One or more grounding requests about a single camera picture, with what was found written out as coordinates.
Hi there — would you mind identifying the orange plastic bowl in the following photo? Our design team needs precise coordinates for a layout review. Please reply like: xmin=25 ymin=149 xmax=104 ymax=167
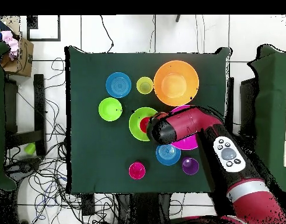
xmin=153 ymin=59 xmax=200 ymax=107

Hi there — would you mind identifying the black floor cable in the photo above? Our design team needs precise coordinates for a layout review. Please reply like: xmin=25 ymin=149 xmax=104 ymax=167
xmin=100 ymin=15 xmax=115 ymax=54

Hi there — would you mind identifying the brown cardboard box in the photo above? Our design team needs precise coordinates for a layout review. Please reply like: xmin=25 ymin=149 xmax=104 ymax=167
xmin=0 ymin=32 xmax=34 ymax=78

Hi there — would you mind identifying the crimson pink plastic cup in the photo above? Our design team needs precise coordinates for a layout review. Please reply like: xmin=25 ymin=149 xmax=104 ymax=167
xmin=128 ymin=162 xmax=147 ymax=181

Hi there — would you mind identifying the black square frame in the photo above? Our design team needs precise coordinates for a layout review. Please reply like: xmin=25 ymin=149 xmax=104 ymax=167
xmin=26 ymin=15 xmax=61 ymax=42

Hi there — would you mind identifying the dark green table cloth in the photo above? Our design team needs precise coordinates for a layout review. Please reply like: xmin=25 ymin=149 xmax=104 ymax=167
xmin=64 ymin=45 xmax=232 ymax=195

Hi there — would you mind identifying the green cup on floor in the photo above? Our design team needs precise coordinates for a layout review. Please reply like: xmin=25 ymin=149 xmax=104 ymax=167
xmin=24 ymin=142 xmax=36 ymax=155

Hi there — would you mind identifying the tangle of floor cables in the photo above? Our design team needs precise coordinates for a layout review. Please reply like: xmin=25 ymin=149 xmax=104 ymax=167
xmin=5 ymin=57 xmax=118 ymax=224

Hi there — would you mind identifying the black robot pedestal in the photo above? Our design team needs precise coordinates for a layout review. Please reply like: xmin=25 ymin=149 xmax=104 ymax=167
xmin=117 ymin=192 xmax=172 ymax=224

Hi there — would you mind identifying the black box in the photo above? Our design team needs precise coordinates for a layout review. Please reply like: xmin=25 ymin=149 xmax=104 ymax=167
xmin=240 ymin=78 xmax=259 ymax=136

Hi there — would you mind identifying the black base with knob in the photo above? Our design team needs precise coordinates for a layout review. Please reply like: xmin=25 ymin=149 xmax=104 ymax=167
xmin=5 ymin=157 xmax=42 ymax=179

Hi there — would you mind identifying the black metal stand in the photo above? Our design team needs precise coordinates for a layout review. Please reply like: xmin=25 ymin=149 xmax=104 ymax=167
xmin=4 ymin=73 xmax=47 ymax=156

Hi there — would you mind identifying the large green plastic bowl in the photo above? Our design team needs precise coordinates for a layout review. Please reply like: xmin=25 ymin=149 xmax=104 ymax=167
xmin=128 ymin=106 xmax=159 ymax=142

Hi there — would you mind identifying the yellow plastic cup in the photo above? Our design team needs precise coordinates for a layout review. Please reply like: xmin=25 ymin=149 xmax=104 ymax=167
xmin=136 ymin=76 xmax=154 ymax=95

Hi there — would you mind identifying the purple plastic cup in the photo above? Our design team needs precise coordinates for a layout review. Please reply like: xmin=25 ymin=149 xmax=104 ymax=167
xmin=182 ymin=156 xmax=200 ymax=176

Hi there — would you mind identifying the blue plastic bowl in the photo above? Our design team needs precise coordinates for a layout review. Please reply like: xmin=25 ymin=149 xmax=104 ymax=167
xmin=105 ymin=71 xmax=132 ymax=99
xmin=155 ymin=143 xmax=182 ymax=166

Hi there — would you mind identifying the red plastic cup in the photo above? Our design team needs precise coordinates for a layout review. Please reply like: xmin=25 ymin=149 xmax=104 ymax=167
xmin=139 ymin=116 xmax=152 ymax=134

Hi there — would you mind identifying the small green plastic bowl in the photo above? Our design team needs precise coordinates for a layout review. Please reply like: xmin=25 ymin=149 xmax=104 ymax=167
xmin=97 ymin=97 xmax=123 ymax=122

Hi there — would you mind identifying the pink cloth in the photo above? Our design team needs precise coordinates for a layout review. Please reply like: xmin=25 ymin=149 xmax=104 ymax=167
xmin=1 ymin=30 xmax=19 ymax=61

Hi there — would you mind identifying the large pink plastic bowl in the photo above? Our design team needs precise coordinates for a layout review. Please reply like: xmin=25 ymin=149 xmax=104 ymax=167
xmin=169 ymin=104 xmax=200 ymax=151

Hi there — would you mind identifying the black power strip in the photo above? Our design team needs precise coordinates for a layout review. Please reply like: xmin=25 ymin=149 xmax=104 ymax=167
xmin=81 ymin=193 xmax=95 ymax=216

